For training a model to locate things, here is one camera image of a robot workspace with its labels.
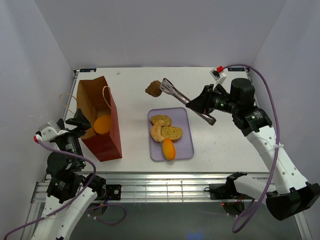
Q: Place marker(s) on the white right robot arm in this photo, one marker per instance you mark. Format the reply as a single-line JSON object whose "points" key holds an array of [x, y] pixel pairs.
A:
{"points": [[292, 193]]}

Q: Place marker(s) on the left blue corner label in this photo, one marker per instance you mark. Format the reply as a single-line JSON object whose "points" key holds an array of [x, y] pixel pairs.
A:
{"points": [[87, 70]]}

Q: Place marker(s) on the pale curved bread roll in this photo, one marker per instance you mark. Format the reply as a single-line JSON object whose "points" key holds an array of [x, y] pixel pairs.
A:
{"points": [[155, 131]]}

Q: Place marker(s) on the lilac plastic tray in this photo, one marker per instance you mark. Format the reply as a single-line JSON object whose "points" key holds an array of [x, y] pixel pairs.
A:
{"points": [[179, 118]]}

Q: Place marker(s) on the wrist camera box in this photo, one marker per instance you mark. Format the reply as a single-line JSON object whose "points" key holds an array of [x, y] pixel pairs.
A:
{"points": [[218, 75], [49, 132]]}

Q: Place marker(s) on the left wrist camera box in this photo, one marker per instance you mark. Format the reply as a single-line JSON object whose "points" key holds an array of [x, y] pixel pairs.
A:
{"points": [[49, 132]]}

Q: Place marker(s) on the right blue corner label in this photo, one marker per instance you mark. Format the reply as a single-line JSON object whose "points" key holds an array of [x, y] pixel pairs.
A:
{"points": [[236, 69]]}

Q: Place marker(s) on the dark brown bread chunk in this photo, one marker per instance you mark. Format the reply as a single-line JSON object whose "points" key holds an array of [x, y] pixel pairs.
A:
{"points": [[154, 89]]}

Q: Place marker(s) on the red paper bag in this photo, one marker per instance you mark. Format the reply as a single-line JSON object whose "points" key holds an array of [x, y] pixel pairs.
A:
{"points": [[94, 98]]}

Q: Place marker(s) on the brown seeded bread slice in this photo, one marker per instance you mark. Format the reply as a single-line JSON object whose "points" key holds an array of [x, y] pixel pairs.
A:
{"points": [[172, 132]]}

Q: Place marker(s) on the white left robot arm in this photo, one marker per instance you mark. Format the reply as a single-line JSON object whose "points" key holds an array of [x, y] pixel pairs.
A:
{"points": [[69, 193]]}

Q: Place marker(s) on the metal kitchen tongs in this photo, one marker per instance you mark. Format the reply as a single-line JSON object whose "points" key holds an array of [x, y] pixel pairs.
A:
{"points": [[167, 87]]}

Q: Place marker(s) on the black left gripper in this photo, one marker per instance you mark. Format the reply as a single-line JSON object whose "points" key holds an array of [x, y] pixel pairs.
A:
{"points": [[80, 119]]}

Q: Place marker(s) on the small orange oval bun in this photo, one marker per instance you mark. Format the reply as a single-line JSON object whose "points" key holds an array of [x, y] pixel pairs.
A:
{"points": [[168, 149]]}

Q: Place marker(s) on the blue corner label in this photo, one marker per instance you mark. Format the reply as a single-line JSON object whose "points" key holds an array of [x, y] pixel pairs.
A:
{"points": [[236, 69], [87, 70]]}

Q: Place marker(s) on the aluminium table frame rail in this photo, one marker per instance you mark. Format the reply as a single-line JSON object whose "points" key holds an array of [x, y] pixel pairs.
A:
{"points": [[162, 187]]}

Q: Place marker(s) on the large orange bread loaf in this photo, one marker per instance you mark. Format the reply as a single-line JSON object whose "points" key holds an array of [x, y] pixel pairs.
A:
{"points": [[103, 124]]}

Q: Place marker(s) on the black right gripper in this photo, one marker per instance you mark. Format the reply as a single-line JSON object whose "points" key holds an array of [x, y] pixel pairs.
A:
{"points": [[202, 104]]}

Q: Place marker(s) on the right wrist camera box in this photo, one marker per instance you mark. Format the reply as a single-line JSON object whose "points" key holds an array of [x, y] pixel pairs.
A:
{"points": [[218, 75]]}

